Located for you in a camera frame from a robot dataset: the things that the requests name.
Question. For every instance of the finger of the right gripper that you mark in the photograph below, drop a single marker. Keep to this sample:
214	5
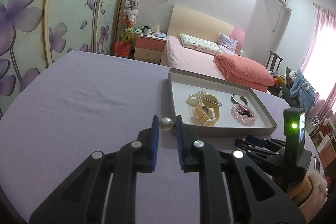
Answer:
241	144
253	140

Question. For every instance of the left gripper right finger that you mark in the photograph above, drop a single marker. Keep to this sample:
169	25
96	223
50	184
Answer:
232	189

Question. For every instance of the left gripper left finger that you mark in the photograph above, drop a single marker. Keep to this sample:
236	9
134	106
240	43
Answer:
102	188

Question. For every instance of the large silver hoop bangle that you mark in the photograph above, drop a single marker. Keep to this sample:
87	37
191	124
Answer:
212	99

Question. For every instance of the white pearl bead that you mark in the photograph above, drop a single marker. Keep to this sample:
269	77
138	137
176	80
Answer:
166	124

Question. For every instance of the person's hand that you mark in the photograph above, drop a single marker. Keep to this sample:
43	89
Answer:
311	191

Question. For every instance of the open silver cuff bangle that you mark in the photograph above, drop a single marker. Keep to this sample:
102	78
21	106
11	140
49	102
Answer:
242	100

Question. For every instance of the grey shallow cardboard tray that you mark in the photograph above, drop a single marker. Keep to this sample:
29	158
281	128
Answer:
207	119

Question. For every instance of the folded coral duvet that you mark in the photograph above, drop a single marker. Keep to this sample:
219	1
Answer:
234	68

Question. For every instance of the blue plush blanket pile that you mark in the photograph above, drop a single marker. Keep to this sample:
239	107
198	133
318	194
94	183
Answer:
302	90

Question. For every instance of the dark wooden chair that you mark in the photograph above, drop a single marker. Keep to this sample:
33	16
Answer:
273	62

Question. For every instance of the purple tablecloth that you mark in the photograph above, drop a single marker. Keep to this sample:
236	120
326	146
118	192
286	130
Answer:
84	103

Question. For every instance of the lilac square pillow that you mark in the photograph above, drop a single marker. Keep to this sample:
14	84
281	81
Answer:
227	44

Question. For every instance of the pink curtain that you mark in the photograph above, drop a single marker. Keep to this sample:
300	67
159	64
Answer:
319	63

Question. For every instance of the bed with pink sheet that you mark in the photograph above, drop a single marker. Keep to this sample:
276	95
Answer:
175	55

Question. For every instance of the white floral pillow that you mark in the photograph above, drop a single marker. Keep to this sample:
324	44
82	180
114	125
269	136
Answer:
200	45

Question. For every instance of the pink beige nightstand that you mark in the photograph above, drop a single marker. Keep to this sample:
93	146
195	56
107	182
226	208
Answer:
149	48

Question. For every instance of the beige pink headboard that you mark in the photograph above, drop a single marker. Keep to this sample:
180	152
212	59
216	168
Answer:
200	25

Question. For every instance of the red waste bin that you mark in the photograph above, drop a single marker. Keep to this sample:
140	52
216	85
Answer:
122	49

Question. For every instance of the mug on nightstand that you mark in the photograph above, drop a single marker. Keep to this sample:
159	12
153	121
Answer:
147	31

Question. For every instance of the hanging plush toy stack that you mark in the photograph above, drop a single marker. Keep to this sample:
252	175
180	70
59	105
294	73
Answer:
129	17

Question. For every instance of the floral sliding wardrobe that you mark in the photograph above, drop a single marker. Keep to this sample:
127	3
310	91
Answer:
36	33

